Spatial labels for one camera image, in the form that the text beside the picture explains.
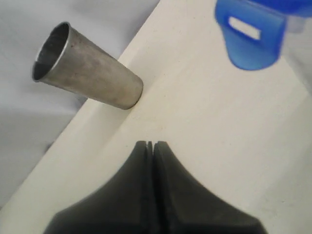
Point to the blue plastic lid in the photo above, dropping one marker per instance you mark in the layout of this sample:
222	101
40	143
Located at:
254	31

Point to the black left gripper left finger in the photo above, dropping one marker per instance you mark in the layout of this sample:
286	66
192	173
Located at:
124	205

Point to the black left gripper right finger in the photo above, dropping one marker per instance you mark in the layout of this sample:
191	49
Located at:
185	206

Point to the white curtain backdrop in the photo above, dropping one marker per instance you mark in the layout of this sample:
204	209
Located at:
32	35

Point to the stainless steel cup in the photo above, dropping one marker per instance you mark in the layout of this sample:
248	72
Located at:
69	61

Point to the clear plastic tall container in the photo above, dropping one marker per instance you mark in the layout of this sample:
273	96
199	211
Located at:
295	25

